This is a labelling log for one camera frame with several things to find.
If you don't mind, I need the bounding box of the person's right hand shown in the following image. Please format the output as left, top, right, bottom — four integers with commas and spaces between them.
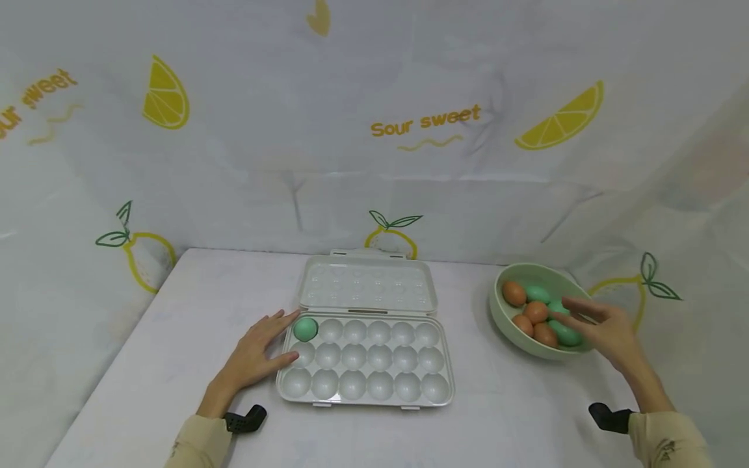
562, 297, 646, 377

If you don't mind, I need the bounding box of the white plastic egg box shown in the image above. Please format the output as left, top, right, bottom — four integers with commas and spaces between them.
275, 249, 456, 411

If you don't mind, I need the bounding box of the person's right forearm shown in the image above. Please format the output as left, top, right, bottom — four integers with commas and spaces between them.
619, 361, 716, 468

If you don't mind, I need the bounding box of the black wrist band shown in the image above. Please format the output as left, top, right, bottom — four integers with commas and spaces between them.
224, 404, 269, 435
588, 402, 635, 435

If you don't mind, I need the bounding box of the person's left forearm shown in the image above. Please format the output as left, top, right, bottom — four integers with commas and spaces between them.
165, 383, 248, 468

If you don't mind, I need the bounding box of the person's left hand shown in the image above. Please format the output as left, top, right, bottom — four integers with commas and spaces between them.
205, 309, 304, 401

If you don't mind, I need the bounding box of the pale green bowl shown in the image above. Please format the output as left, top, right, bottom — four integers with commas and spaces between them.
489, 263, 598, 361

